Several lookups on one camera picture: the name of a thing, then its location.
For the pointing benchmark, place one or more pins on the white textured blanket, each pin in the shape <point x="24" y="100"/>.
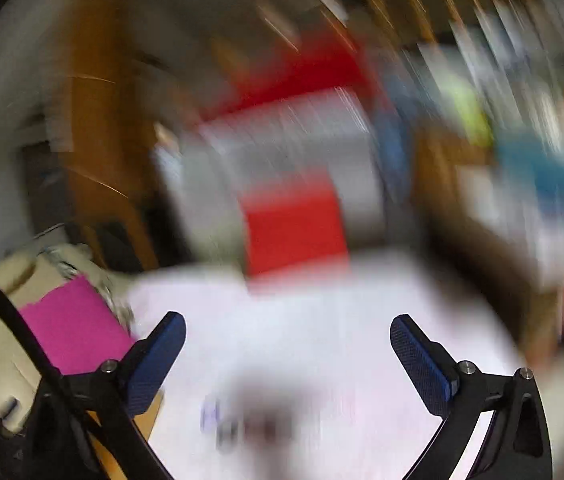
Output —
<point x="287" y="340"/>

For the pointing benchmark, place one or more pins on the wooden shelf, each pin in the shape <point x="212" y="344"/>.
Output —
<point x="102" y="125"/>

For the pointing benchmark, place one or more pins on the pink cloth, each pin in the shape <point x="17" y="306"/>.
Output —
<point x="77" y="325"/>

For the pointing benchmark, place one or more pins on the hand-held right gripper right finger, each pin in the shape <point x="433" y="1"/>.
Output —
<point x="421" y="365"/>

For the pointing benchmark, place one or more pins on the red cushion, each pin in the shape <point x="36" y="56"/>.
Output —
<point x="294" y="230"/>
<point x="307" y="70"/>

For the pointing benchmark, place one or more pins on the black and white patterned cloth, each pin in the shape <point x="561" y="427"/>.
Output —
<point x="112" y="295"/>

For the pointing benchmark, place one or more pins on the orange box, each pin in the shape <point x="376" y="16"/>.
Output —
<point x="149" y="417"/>

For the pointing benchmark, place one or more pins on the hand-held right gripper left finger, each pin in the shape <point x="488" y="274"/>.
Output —
<point x="157" y="360"/>

